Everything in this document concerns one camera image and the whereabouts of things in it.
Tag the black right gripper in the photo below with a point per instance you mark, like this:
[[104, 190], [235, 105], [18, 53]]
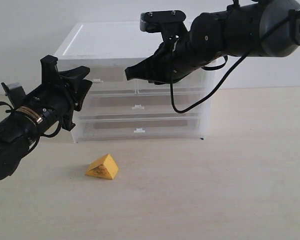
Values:
[[173, 62]]

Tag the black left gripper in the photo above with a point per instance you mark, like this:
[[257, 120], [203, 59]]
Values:
[[59, 95]]

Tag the clear drawer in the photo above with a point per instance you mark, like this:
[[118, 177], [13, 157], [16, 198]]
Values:
[[197, 81], [141, 128], [110, 80], [108, 105]]

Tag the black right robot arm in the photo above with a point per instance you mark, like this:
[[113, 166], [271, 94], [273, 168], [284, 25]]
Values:
[[265, 28]]

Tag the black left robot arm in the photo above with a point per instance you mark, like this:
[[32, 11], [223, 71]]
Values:
[[19, 135]]

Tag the white plastic drawer cabinet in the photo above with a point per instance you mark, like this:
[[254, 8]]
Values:
[[122, 44]]

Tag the yellow wedge block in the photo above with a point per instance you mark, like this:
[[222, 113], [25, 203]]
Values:
[[104, 167]]

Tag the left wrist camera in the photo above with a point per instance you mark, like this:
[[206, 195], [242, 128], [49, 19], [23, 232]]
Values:
[[15, 93]]

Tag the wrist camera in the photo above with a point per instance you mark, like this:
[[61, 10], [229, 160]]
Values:
[[15, 93], [169, 23]]

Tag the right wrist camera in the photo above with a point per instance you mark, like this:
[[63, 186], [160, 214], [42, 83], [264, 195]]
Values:
[[169, 23]]

